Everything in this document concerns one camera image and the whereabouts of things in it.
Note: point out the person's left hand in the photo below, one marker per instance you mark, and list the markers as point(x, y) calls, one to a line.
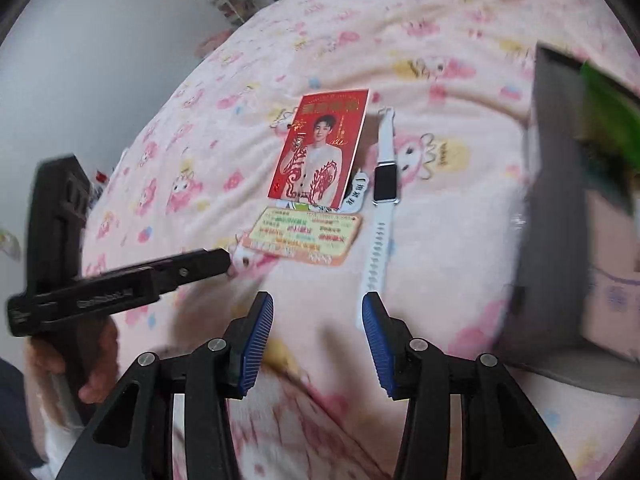
point(102, 360)

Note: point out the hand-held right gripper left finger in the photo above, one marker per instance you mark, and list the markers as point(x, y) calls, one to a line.
point(255, 340)

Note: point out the pink printed blanket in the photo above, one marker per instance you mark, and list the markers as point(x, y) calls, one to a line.
point(400, 50)

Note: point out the green corn snack packet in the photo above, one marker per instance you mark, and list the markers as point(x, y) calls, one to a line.
point(610, 125)

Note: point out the yellow printed card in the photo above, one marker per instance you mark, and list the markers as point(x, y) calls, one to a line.
point(300, 235)

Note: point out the white smartwatch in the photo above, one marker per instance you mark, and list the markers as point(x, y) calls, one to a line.
point(385, 185)

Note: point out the round cartoon sticker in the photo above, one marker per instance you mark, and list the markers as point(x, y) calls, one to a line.
point(359, 187)

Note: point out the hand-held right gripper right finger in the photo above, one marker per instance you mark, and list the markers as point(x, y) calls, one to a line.
point(377, 340)

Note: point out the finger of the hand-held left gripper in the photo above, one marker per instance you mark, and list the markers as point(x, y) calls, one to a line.
point(200, 262)

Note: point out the red Lucky You card box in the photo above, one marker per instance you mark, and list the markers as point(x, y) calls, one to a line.
point(310, 160)

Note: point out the black cardboard box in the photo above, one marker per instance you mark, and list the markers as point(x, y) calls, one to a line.
point(550, 210)

